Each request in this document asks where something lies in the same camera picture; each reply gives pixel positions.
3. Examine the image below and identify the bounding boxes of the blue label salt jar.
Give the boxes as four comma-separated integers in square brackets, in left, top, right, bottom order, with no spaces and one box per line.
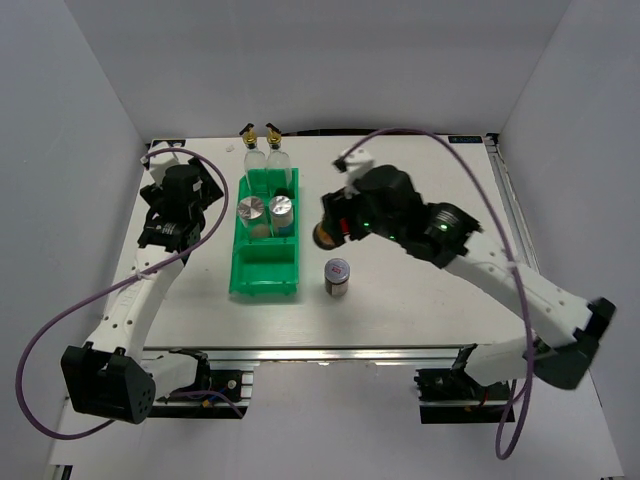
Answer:
[269,195,294,237]

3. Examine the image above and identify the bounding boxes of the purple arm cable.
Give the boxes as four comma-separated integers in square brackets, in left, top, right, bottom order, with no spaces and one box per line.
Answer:
[339,128,534,461]
[15,147,231,440]

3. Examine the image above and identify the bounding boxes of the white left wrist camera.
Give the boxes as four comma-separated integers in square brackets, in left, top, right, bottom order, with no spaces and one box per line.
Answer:
[140,142,181,187]

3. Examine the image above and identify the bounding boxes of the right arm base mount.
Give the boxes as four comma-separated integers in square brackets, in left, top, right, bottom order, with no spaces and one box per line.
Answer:
[414,368,511,425]

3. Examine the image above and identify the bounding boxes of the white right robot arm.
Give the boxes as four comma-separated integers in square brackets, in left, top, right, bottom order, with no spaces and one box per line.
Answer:
[313,165,616,402]

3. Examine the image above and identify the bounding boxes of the green plastic divided bin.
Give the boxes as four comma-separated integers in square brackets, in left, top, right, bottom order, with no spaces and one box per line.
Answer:
[229,168,300,296]

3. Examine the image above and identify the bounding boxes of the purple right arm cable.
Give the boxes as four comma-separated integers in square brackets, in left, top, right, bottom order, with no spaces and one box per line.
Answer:
[339,128,534,461]

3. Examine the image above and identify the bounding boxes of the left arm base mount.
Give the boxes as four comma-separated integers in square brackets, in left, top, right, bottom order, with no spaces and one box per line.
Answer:
[149,361,257,420]

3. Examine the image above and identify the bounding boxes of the table logo sticker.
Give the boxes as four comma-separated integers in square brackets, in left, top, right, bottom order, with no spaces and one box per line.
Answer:
[447,135,484,144]
[149,139,186,149]

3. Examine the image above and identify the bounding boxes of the clear glass oil bottle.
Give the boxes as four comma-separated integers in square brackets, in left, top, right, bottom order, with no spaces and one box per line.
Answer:
[239,123,268,195]

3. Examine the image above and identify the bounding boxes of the small dark spice jar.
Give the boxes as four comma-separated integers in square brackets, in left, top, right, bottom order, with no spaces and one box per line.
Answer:
[324,258,351,297]

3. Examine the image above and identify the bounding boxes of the left table logo sticker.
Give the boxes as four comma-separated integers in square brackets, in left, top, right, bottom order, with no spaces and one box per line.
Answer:
[149,139,186,149]

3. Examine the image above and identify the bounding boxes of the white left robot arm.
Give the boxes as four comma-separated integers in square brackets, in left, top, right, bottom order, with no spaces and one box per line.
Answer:
[61,156,226,424]

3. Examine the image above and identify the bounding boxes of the red lid sauce jar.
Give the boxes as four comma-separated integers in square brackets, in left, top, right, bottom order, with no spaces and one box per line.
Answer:
[312,215,345,251]

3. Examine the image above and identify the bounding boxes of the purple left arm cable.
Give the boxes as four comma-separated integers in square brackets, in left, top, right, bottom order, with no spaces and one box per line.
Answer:
[15,147,231,440]

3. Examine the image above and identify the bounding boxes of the glass bottle with dark residue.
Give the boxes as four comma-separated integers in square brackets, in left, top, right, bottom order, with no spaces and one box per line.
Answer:
[266,123,293,197]

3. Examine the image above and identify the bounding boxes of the white powder jar silver lid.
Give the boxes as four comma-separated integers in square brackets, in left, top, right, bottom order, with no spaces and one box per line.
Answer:
[237,196,271,239]

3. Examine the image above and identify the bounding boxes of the right table logo sticker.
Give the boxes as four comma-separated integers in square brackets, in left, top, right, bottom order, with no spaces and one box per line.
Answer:
[447,135,484,144]

